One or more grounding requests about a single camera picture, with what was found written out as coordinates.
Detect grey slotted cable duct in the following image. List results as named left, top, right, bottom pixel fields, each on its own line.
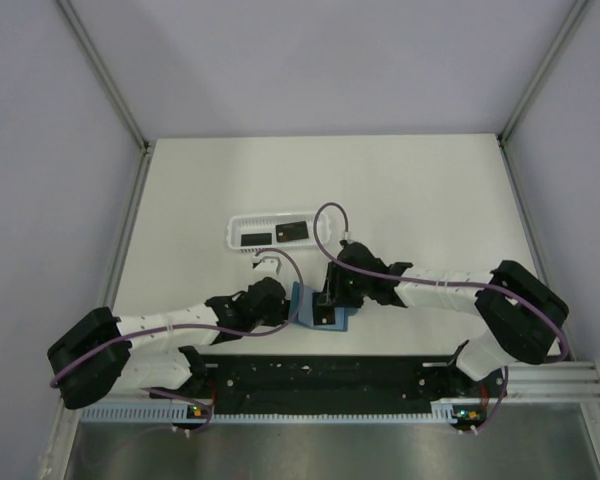
left=79, top=402, right=478, bottom=426

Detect black card in basket left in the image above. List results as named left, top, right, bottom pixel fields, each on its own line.
left=240, top=232, right=273, bottom=247

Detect right aluminium frame post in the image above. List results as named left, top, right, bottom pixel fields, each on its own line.
left=497, top=0, right=594, bottom=146

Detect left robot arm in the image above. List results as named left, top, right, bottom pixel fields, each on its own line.
left=47, top=277, right=289, bottom=410

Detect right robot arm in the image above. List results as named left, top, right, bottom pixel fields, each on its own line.
left=322, top=240, right=569, bottom=396

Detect aluminium frame post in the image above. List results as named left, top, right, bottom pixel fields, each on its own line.
left=54, top=0, right=154, bottom=151
left=497, top=0, right=594, bottom=146

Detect white plastic basket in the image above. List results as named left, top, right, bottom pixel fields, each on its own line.
left=226, top=211, right=331, bottom=253

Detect left aluminium frame post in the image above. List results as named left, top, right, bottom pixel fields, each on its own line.
left=54, top=0, right=154, bottom=151

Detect blue leather card holder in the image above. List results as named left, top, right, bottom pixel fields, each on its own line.
left=289, top=282, right=360, bottom=332

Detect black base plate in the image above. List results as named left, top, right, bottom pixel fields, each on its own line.
left=175, top=354, right=504, bottom=414

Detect black card in basket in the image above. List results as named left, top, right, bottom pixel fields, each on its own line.
left=240, top=232, right=273, bottom=247
left=275, top=221, right=309, bottom=243

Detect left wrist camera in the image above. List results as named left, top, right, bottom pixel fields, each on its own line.
left=251, top=252, right=282, bottom=278

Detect aluminium front rail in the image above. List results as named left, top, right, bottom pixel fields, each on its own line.
left=505, top=362, right=600, bottom=404

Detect black card in basket right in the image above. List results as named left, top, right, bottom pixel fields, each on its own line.
left=275, top=221, right=309, bottom=243

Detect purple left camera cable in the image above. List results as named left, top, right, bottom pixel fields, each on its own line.
left=49, top=249, right=304, bottom=390

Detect black VIP credit card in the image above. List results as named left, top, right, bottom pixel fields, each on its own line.
left=313, top=305, right=336, bottom=327

